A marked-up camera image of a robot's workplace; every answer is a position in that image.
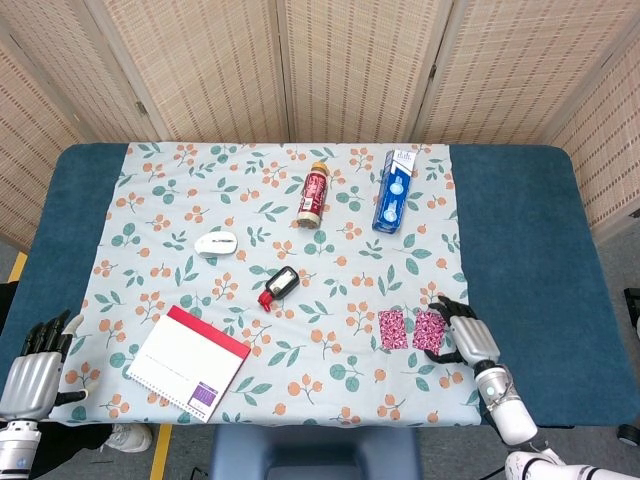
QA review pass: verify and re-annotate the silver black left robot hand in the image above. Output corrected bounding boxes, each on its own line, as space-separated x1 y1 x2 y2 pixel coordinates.
0 308 88 422

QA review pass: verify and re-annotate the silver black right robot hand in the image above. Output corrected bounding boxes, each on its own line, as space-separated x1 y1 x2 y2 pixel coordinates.
424 295 502 372

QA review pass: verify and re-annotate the pink patterned card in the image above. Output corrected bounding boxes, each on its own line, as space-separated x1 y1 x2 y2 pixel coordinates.
412 310 448 352
377 309 408 351

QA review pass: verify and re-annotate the black trouser leg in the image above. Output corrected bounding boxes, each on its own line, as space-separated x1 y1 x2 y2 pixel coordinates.
29 421 114 480

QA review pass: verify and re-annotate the blue padded table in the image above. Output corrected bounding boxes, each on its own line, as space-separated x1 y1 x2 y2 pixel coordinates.
0 142 640 429

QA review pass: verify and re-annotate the white sneaker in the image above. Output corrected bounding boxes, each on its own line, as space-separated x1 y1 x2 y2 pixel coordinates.
102 423 154 454

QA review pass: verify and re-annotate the red cover spiral notebook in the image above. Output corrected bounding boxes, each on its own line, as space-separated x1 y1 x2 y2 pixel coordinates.
124 304 252 424

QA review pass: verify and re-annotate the blue white carton box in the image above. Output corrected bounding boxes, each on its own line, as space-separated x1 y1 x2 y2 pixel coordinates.
371 148 418 234

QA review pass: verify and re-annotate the black equipment stand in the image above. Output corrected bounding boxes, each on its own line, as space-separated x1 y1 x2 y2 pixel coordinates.
623 287 640 329

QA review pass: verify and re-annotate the blue grey chair seat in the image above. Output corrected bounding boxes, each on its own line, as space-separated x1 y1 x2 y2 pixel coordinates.
208 424 422 480

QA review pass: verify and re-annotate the black ink bottle red cap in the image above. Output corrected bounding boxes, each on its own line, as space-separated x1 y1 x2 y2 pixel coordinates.
256 265 301 314

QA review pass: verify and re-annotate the red labelled drink bottle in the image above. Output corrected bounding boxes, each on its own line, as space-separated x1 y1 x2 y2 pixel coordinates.
296 160 331 230

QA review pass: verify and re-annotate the white computer mouse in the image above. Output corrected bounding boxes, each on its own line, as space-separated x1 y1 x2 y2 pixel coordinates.
193 230 238 259

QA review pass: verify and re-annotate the floral leaf berry tablecloth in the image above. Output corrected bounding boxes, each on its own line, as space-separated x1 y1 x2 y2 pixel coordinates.
48 142 482 427

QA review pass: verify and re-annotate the woven folding screen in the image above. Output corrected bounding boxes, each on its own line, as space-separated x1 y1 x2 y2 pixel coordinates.
0 0 640 251

